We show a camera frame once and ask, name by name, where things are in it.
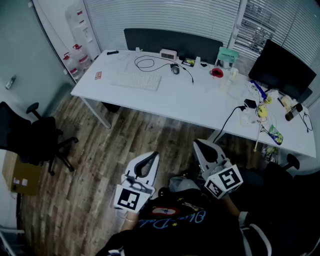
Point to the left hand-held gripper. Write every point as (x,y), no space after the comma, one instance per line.
(126,198)

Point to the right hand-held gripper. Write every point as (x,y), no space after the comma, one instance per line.
(225,181)

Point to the white keyboard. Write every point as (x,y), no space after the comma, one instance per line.
(137,80)

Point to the dark grey mouse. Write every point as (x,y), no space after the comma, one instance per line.
(175,69)

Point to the person's right forearm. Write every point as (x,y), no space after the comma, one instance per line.
(232,206)

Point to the person's left forearm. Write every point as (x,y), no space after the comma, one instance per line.
(130,223)

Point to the white desk leg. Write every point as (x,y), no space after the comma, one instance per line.
(97,112)
(215,136)

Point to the wooden stick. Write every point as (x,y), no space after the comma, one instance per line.
(257,136)

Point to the clear plastic container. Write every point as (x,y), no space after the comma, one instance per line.
(247,117)

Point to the green printed bag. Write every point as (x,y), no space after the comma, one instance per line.
(270,152)

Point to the black power adapter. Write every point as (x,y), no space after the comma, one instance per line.
(250,103)

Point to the green snack packet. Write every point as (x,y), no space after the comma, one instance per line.
(275,135)

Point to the person's black printed shirt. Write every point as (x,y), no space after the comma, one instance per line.
(180,235)

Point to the black office chair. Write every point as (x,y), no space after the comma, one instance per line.
(282,195)
(22,135)

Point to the small yellow toy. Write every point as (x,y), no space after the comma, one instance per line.
(268,100)

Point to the blue and white box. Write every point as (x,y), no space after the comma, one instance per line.
(258,89)

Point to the beige tape roll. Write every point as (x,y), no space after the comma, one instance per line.
(285,102)

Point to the amber bottle with black cap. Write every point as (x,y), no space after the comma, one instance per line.
(293,112)

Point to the black tray with yellow item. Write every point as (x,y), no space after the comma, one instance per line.
(188,62)

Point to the small white bottle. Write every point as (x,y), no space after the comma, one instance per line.
(197,60)

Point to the small red packet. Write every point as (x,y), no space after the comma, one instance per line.
(98,75)

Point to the pink digital clock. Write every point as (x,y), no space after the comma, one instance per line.
(168,54)

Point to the black monitor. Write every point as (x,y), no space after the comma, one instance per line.
(280,67)

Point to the cardboard box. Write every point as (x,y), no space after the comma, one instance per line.
(25,175)

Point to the white charger plug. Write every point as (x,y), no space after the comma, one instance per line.
(138,50)

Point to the black stick-shaped device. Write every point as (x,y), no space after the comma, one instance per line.
(112,52)

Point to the water jug with red cap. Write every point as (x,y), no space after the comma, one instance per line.
(71,66)
(82,60)

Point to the black desk partition panel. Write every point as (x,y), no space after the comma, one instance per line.
(160,41)

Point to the white water dispenser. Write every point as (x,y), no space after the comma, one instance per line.
(81,32)

